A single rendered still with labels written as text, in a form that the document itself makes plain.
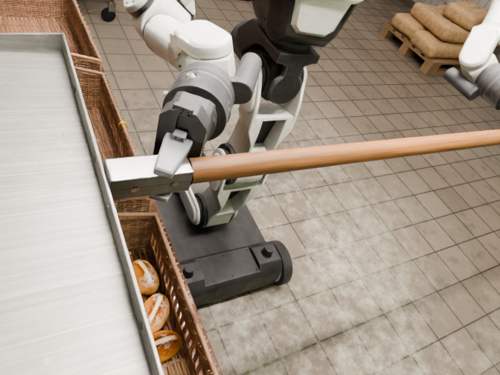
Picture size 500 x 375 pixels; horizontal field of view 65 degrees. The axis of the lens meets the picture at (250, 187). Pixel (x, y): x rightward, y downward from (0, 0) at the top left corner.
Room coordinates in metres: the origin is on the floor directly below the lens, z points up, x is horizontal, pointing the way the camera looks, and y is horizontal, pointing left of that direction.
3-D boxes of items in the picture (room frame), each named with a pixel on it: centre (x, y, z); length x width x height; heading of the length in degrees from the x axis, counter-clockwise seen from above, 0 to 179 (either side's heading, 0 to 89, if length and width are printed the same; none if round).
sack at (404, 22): (4.78, -1.02, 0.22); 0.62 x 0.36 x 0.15; 138
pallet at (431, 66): (4.84, -1.37, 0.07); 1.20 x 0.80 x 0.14; 133
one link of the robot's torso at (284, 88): (1.08, 0.11, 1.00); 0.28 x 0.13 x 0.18; 42
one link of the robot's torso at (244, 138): (1.03, 0.06, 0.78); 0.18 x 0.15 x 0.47; 132
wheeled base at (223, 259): (1.10, 0.12, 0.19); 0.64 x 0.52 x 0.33; 42
